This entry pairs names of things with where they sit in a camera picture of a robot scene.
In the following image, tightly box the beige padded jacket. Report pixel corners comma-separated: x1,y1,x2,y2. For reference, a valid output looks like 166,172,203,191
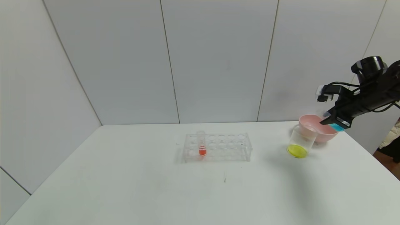
378,120,400,157

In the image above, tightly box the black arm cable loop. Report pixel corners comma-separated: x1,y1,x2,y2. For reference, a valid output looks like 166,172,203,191
370,102,400,113

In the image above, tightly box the blue pigment test tube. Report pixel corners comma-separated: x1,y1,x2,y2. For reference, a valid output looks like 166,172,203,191
322,111,345,132

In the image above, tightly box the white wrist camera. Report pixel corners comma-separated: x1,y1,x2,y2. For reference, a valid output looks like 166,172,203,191
316,85,343,103

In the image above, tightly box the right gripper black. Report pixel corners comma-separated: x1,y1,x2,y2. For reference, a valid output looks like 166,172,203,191
319,91,371,129

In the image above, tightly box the red pigment test tube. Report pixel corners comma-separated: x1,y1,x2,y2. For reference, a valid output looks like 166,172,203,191
196,130,207,156

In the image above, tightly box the pink bowl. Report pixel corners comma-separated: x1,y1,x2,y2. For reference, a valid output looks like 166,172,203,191
298,114,340,145

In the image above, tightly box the clear glass beaker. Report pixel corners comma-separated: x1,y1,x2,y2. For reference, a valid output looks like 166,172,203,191
287,124,318,159

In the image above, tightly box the clear plastic test tube rack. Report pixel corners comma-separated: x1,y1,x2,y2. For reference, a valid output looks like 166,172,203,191
182,133,253,163

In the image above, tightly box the black camera cable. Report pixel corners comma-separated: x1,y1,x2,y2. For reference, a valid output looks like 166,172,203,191
325,81,361,93

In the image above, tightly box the dark background object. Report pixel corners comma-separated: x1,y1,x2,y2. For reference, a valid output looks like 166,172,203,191
377,147,400,163

